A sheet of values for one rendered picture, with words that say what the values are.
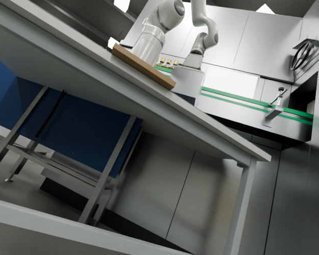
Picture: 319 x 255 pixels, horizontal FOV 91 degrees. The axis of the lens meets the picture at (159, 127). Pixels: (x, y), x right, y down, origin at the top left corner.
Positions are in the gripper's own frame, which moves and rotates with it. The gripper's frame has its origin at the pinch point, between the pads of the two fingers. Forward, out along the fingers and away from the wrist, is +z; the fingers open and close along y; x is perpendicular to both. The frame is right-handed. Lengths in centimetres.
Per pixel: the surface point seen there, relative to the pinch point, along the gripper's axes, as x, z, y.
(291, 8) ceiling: -266, -517, -144
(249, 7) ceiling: -274, -517, -35
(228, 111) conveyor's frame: -21.4, 2.6, -29.2
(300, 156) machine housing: -24, 17, -73
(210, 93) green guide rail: -23.2, -8.5, -14.8
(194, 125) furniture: 8.2, 31.4, -13.8
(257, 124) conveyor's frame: -22, 6, -48
